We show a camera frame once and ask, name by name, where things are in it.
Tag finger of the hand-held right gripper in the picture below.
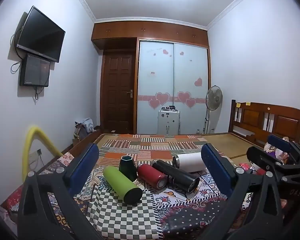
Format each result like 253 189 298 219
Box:
247 146 288 178
268 134 300 160

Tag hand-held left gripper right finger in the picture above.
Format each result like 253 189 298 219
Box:
201 143 290 240

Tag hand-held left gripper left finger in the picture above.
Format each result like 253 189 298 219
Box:
17 144 104 240

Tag black cup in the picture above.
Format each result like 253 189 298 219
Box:
152 159 200 193

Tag dark green hexagonal cup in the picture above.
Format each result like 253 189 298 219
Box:
119 155 138 182

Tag red cup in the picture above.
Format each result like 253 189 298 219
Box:
137 164 168 189

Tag colourful cloth pile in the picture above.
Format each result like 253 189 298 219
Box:
240 130 300 177

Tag pile of clothes on floor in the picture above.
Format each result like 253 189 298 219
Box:
74 117 95 140

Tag floral printed blanket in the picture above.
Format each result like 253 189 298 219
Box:
0 152 252 240

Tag yellow foam tube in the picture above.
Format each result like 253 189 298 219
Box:
22 125 63 182

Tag striped patchwork blanket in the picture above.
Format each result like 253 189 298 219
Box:
99 134 215 167

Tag standing electric fan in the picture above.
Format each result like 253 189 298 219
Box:
204 85 223 133

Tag green checkered cloth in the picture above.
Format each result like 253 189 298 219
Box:
86 187 163 240

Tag brown wooden door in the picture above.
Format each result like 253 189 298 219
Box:
100 50 137 133

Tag pink heart stickers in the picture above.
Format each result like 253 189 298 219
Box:
149 47 203 110

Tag wooden wardrobe with sliding doors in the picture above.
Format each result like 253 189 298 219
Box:
91 21 212 135

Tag wooden bed frame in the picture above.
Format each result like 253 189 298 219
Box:
39 99 300 173

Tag small black wall monitor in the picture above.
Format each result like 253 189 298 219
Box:
19 53 51 87

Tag wall-mounted black television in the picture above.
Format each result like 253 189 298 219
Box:
16 6 66 63

